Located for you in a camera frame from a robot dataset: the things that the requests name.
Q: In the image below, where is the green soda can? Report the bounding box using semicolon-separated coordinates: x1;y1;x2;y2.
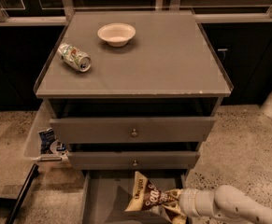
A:
57;43;92;73

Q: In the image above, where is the bottom grey drawer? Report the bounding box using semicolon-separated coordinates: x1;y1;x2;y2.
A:
79;170;192;224

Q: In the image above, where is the brown chip bag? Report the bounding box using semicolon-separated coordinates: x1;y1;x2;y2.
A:
125;171;186;224

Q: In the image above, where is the blue snack package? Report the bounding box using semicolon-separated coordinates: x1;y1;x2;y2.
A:
38;128;56;154

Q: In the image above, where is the clear plastic bin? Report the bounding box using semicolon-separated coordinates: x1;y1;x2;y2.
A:
23;103;71;168

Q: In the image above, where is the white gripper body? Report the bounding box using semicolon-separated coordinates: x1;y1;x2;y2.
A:
179;189;201;217

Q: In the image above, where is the grey drawer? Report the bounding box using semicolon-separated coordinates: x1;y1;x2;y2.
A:
79;170;192;224
67;151;200;170
50;117;215;144

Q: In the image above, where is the black floor rail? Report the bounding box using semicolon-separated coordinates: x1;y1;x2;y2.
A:
5;163;39;224

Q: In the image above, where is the top grey drawer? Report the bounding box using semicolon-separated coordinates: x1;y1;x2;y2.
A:
50;117;215;144

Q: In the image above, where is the white paper bowl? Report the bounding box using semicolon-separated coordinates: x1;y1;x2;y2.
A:
97;23;136;48

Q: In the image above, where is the middle grey drawer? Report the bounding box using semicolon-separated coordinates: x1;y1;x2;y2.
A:
67;151;200;170

